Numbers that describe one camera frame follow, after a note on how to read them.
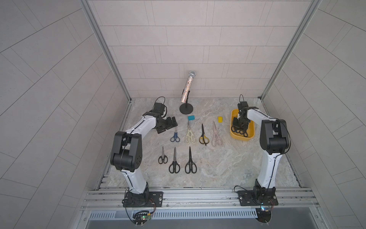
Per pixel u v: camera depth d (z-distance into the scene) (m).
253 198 0.70
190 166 0.82
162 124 0.78
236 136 0.90
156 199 0.71
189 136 0.94
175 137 0.94
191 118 1.06
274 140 0.55
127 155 0.47
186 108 1.08
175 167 0.82
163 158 0.85
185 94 0.94
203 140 0.93
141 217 0.65
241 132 0.96
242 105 0.85
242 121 0.85
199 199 0.72
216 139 0.93
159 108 0.75
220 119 1.02
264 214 0.67
